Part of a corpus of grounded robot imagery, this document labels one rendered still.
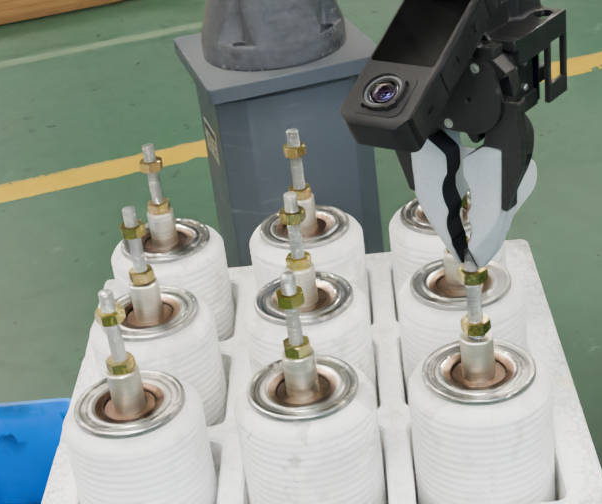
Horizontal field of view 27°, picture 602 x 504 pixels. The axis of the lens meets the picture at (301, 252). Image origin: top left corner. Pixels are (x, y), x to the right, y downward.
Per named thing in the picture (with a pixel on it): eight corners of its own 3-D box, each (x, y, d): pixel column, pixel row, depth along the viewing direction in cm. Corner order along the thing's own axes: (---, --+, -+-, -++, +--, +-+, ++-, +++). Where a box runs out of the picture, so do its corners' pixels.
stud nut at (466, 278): (492, 282, 80) (491, 270, 79) (468, 289, 79) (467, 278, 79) (476, 269, 81) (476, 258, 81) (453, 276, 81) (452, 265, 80)
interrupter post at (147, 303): (170, 310, 96) (163, 273, 95) (159, 327, 94) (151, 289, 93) (141, 309, 97) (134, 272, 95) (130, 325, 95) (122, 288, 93)
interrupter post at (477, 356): (457, 369, 85) (454, 328, 83) (492, 364, 85) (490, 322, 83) (465, 389, 83) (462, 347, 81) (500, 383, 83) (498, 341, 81)
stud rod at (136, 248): (154, 293, 95) (136, 204, 91) (151, 300, 94) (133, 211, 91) (141, 294, 95) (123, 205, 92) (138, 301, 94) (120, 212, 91)
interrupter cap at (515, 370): (412, 355, 87) (412, 346, 87) (519, 338, 87) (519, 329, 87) (434, 418, 80) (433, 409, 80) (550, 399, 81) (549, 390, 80)
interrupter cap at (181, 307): (213, 294, 98) (211, 286, 97) (179, 347, 91) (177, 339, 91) (124, 291, 100) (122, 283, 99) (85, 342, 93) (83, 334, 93)
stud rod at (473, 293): (487, 351, 82) (481, 251, 79) (474, 356, 82) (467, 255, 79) (480, 344, 83) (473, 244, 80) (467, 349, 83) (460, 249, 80)
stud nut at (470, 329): (494, 332, 81) (494, 321, 81) (471, 340, 81) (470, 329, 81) (480, 319, 83) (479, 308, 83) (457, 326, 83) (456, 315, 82)
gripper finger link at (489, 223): (558, 242, 81) (550, 108, 77) (511, 284, 77) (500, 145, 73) (515, 233, 83) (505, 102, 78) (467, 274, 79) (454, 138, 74)
